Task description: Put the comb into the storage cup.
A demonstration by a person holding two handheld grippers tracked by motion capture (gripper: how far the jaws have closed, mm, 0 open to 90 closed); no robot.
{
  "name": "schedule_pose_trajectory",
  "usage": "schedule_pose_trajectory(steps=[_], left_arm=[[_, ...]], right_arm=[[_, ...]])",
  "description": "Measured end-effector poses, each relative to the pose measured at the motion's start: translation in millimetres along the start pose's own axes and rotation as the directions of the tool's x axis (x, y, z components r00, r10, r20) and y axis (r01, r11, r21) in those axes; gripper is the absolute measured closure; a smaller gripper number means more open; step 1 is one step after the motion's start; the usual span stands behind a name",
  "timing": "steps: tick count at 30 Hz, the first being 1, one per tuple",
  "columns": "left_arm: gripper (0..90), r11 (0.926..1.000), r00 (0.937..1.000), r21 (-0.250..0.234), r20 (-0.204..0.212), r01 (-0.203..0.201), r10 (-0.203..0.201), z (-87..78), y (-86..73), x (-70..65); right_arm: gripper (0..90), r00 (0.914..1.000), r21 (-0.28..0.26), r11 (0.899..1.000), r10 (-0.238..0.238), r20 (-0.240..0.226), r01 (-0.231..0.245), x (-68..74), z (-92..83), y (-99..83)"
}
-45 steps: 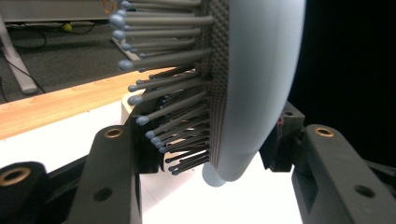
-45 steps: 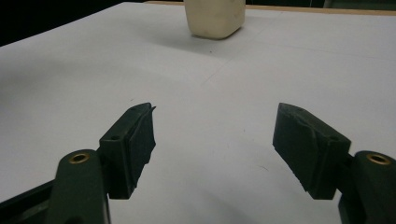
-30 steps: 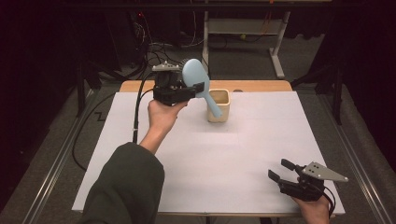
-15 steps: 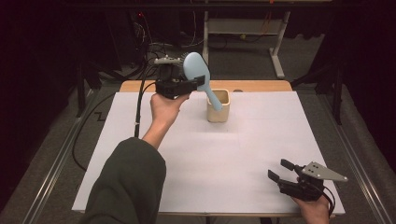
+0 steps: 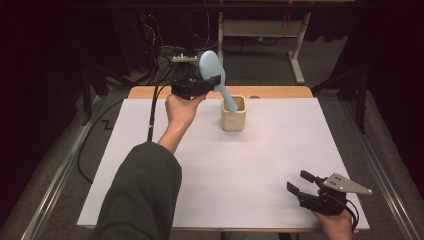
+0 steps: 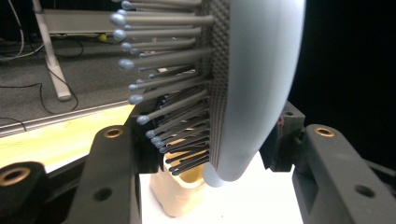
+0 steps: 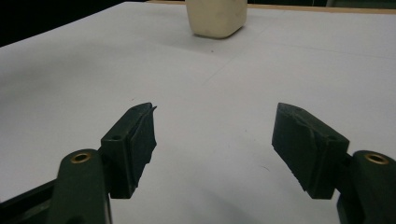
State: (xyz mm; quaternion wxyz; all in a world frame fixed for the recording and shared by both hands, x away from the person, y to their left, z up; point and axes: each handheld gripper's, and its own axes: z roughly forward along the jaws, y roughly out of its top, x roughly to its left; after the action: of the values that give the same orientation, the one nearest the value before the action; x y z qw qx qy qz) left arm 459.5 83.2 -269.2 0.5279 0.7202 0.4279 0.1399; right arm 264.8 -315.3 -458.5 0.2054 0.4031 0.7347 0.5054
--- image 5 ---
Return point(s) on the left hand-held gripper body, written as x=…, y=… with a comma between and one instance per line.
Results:
x=188, y=87

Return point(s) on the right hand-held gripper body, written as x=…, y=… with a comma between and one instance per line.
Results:
x=328, y=200

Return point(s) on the light blue rice spoon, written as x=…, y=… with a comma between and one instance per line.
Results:
x=210, y=65

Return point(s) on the cream square cup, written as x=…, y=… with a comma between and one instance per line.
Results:
x=233, y=121

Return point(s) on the person's left hand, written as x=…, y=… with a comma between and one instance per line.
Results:
x=180, y=111

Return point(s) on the person's right hand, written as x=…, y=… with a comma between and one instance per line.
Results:
x=335, y=226

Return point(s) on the white table mat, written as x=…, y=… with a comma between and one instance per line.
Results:
x=250, y=173

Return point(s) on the wooden table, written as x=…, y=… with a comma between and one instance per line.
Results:
x=266, y=91

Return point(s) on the yellow-green ball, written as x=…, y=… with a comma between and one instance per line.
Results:
x=260, y=39

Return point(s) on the dark equipment case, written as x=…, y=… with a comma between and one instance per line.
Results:
x=133, y=43

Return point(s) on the black stand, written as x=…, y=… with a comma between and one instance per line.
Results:
x=87, y=96
x=360, y=103

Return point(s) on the aluminium floor rail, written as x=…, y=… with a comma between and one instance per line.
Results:
x=377, y=166
x=65, y=168

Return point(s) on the white metal stand frame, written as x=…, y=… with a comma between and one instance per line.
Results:
x=260, y=28

